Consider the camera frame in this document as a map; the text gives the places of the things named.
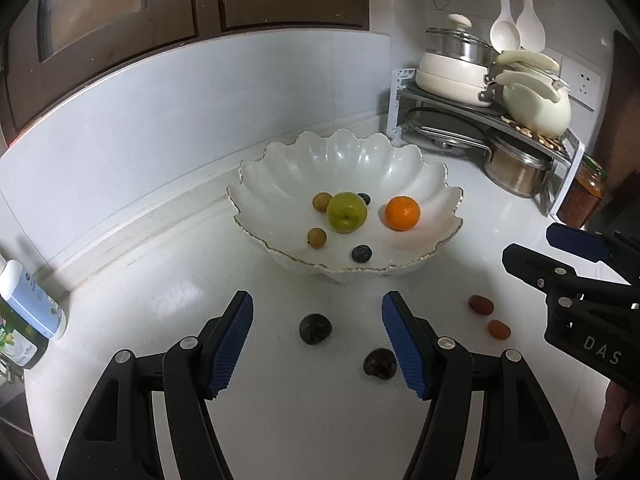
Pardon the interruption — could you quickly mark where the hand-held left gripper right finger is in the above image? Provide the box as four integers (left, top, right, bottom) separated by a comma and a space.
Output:
381, 290, 581, 480

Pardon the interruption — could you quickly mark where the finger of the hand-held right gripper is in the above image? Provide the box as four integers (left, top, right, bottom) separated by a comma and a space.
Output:
501, 242, 640, 307
546, 223, 640, 286

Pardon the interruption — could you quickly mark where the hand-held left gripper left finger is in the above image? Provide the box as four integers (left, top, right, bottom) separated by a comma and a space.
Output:
56, 290, 254, 480

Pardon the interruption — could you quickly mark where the dark purple plum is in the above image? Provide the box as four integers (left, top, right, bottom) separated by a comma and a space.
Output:
299, 313, 331, 345
363, 347, 398, 379

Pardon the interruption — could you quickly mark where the orange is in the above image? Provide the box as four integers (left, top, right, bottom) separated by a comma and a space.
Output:
385, 196, 421, 232

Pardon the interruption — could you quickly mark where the green apple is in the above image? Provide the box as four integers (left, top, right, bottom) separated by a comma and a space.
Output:
326, 191, 368, 234

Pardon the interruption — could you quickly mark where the white scalloped bowl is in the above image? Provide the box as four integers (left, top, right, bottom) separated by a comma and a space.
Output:
226, 129, 465, 284

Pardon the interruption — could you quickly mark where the person's right hand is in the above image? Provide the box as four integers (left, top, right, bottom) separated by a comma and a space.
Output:
595, 380, 637, 461

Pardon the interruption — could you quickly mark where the glass jar of red sauce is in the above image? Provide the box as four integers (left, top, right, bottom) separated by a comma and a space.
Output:
557, 156, 607, 228

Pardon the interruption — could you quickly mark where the stainless steel pot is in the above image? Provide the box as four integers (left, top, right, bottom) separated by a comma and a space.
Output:
484, 136, 553, 198

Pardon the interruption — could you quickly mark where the wooden bead trivet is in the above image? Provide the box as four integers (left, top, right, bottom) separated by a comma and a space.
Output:
501, 114, 568, 151

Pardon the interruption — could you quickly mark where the white ceramic kettle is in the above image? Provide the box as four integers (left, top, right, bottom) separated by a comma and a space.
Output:
492, 49, 572, 138

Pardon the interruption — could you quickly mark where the dark brown wooden panel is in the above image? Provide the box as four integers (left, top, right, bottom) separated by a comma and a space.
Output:
597, 30, 640, 196

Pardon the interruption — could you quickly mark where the white bottle with blue label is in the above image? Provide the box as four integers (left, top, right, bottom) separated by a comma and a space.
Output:
0, 259, 68, 341

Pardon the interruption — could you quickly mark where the bottle with green label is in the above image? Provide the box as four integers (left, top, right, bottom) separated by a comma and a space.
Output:
0, 300, 51, 371

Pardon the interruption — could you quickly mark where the white cooking pot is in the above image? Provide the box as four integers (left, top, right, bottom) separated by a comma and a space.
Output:
416, 51, 495, 107

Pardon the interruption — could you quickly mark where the white plastic spoon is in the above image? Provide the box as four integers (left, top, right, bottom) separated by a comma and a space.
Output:
490, 0, 521, 53
516, 0, 547, 53

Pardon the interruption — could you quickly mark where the white and grey kitchen rack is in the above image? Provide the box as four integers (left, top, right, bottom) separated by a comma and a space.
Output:
386, 67, 586, 218

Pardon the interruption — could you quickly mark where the steel steamer insert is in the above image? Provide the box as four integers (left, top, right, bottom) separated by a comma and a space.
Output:
426, 32, 496, 67

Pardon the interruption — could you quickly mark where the glass lid with white knob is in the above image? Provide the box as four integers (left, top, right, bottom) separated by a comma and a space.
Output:
427, 14, 488, 45

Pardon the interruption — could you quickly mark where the white wall outlet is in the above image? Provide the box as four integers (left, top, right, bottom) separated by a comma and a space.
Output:
560, 57, 601, 111

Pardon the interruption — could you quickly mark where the glass pot lid steel handle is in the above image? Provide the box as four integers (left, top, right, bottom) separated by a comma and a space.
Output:
407, 106, 493, 151

